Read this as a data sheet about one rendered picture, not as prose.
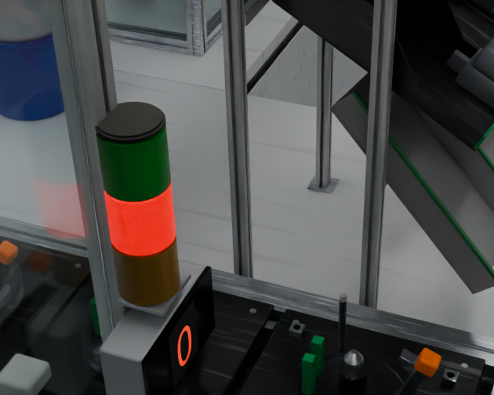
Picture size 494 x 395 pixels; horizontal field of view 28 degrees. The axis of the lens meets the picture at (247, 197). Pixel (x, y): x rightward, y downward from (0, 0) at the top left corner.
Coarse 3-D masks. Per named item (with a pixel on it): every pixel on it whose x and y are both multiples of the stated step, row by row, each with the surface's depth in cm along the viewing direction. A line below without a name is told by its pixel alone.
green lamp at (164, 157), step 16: (112, 144) 68; (128, 144) 68; (144, 144) 68; (160, 144) 69; (112, 160) 69; (128, 160) 68; (144, 160) 68; (160, 160) 70; (112, 176) 70; (128, 176) 69; (144, 176) 69; (160, 176) 70; (112, 192) 71; (128, 192) 70; (144, 192) 70; (160, 192) 71
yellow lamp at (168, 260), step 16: (128, 256) 74; (144, 256) 73; (160, 256) 74; (176, 256) 76; (128, 272) 75; (144, 272) 74; (160, 272) 75; (176, 272) 77; (128, 288) 76; (144, 288) 75; (160, 288) 76; (176, 288) 77; (144, 304) 76
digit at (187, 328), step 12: (192, 300) 80; (192, 312) 81; (180, 324) 79; (192, 324) 82; (180, 336) 80; (192, 336) 82; (180, 348) 80; (192, 348) 83; (180, 360) 81; (180, 372) 81
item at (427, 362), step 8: (408, 352) 99; (424, 352) 97; (432, 352) 98; (400, 360) 98; (408, 360) 98; (416, 360) 98; (424, 360) 97; (432, 360) 97; (440, 360) 97; (416, 368) 97; (424, 368) 97; (432, 368) 97; (416, 376) 98; (424, 376) 98; (408, 384) 99; (416, 384) 99; (400, 392) 101; (408, 392) 100
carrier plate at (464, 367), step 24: (288, 312) 118; (288, 336) 114; (312, 336) 114; (336, 336) 114; (360, 336) 114; (384, 336) 114; (264, 360) 111; (288, 360) 111; (456, 360) 111; (480, 360) 110; (264, 384) 108; (432, 384) 108; (456, 384) 108
